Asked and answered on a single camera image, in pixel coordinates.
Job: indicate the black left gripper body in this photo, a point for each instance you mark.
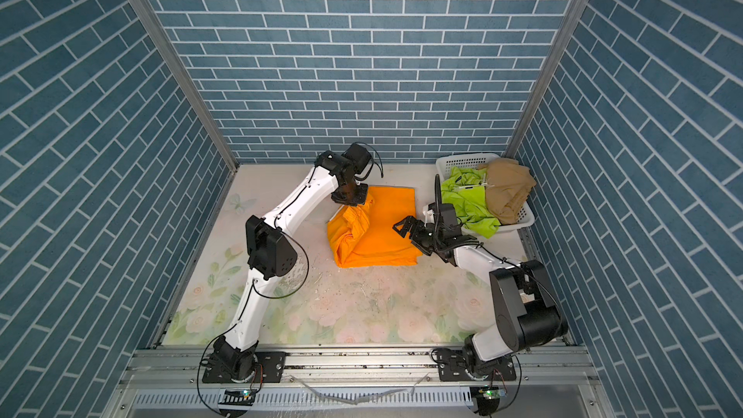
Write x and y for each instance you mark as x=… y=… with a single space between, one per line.
x=351 y=181

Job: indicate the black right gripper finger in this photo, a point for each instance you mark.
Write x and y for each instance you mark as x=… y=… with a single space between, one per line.
x=407 y=228
x=425 y=245

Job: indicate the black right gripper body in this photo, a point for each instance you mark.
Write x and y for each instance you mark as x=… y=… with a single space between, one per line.
x=430 y=236

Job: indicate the orange shorts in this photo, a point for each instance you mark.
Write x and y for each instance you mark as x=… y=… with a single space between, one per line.
x=363 y=235

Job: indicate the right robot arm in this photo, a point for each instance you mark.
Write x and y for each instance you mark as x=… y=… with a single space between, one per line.
x=527 y=313

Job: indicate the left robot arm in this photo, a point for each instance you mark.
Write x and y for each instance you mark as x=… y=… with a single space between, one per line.
x=273 y=251

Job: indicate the neon green shorts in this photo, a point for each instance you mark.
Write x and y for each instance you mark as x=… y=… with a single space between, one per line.
x=465 y=189

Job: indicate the tan brown shorts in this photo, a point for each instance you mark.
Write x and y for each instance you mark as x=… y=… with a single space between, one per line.
x=507 y=186

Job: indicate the white plastic laundry basket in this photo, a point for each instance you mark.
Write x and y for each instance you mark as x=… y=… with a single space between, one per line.
x=471 y=160

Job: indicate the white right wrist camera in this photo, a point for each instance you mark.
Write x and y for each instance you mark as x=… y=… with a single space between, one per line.
x=444 y=215

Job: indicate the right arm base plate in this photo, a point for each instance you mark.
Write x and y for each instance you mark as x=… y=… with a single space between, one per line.
x=461 y=365

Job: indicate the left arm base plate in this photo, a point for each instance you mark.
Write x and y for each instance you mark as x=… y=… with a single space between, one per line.
x=265 y=367

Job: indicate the aluminium corner post left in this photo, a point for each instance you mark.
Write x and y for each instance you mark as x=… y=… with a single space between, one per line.
x=154 y=29

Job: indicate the aluminium corner post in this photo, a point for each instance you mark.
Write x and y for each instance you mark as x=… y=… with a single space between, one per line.
x=563 y=36
x=154 y=29

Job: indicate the aluminium front rail frame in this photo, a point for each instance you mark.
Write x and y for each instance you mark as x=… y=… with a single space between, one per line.
x=553 y=380

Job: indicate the aluminium corner post right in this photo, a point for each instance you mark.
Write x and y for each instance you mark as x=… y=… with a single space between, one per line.
x=563 y=36

